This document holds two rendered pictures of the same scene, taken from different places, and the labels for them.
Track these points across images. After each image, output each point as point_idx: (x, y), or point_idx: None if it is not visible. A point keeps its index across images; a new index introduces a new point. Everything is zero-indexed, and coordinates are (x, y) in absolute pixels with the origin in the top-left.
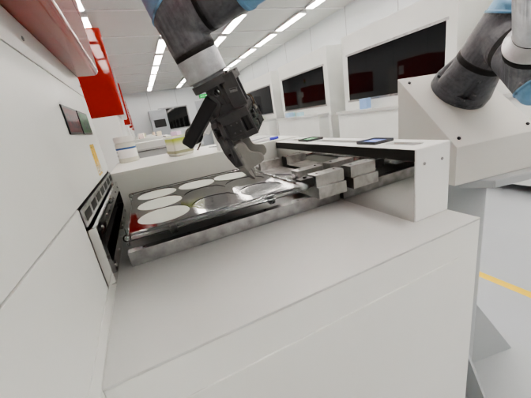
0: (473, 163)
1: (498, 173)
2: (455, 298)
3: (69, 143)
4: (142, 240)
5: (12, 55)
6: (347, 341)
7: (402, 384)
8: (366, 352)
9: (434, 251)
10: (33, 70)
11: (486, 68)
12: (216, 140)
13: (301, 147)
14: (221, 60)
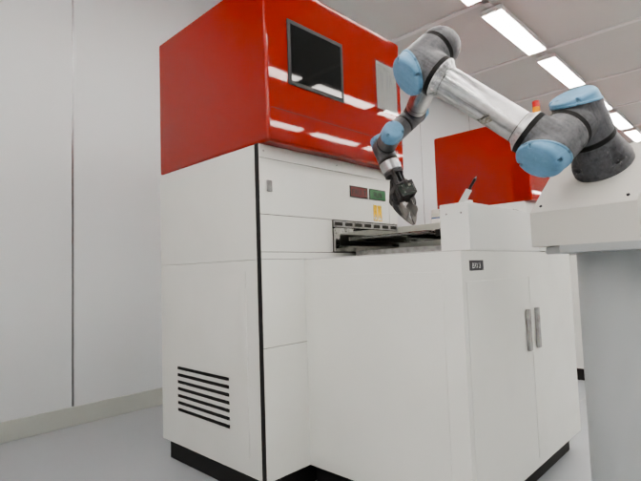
0: (549, 228)
1: (583, 241)
2: (442, 302)
3: (346, 199)
4: None
5: (325, 172)
6: (370, 287)
7: (402, 343)
8: (379, 301)
9: (422, 260)
10: (336, 175)
11: None
12: None
13: None
14: (393, 164)
